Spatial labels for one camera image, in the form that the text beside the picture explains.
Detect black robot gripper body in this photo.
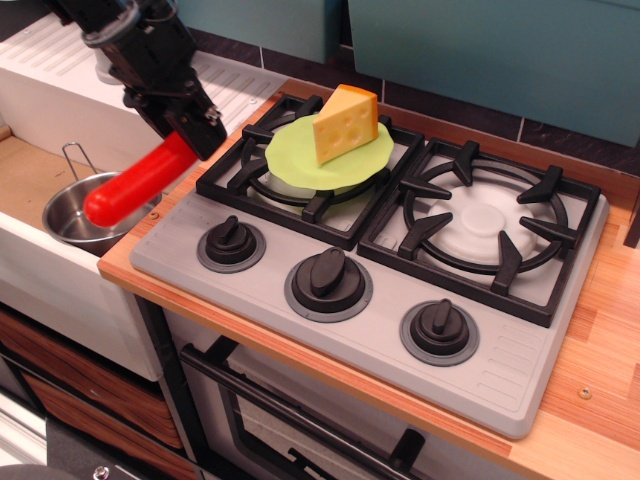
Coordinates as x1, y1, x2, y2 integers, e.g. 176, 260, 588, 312
82, 9, 218, 119

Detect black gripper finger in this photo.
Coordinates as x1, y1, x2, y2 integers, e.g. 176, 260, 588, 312
123, 89, 173, 138
167, 107, 226, 161

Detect red toy sausage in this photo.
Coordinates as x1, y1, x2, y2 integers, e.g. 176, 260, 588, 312
83, 133, 198, 227

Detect yellow toy cheese wedge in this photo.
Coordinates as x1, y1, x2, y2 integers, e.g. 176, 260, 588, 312
312, 84, 378, 165

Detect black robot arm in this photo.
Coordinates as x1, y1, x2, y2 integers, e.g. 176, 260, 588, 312
46, 0, 227, 160

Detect light green plastic plate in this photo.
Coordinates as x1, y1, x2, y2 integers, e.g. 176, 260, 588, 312
265, 114, 394, 190

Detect small steel pot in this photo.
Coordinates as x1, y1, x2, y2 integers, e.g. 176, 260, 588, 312
42, 141, 163, 257

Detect grey toy faucet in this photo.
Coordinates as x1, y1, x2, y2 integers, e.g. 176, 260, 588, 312
94, 49, 122, 85

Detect left black burner grate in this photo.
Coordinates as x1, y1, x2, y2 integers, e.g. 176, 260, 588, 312
196, 95, 425, 250

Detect black burner grate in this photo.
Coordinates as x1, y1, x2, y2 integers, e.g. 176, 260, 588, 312
358, 139, 609, 327
196, 95, 425, 250

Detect left black stove knob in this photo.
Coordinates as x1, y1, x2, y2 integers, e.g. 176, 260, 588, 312
197, 215, 266, 274

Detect black stove knob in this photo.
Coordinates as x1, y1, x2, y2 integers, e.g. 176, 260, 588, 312
197, 215, 266, 274
284, 247, 373, 323
400, 299, 480, 367

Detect middle black stove knob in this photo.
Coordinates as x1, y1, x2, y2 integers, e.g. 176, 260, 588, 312
284, 247, 373, 323

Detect grey toy stove top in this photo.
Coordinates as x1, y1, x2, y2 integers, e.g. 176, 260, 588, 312
129, 92, 611, 441

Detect white right burner disc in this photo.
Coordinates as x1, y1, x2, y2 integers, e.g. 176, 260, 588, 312
413, 171, 554, 265

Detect wooden drawer fronts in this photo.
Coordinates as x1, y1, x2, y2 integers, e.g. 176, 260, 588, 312
1, 305, 198, 479

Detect right black stove knob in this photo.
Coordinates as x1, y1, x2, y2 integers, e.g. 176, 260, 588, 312
400, 299, 480, 367

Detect right black burner grate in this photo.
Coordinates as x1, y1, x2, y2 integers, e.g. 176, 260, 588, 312
358, 139, 609, 327

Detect teal wall cabinet left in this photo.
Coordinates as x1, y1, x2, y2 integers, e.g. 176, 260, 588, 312
178, 0, 342, 63

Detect oven door with black handle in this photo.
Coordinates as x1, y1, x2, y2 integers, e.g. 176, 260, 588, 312
179, 337, 512, 479

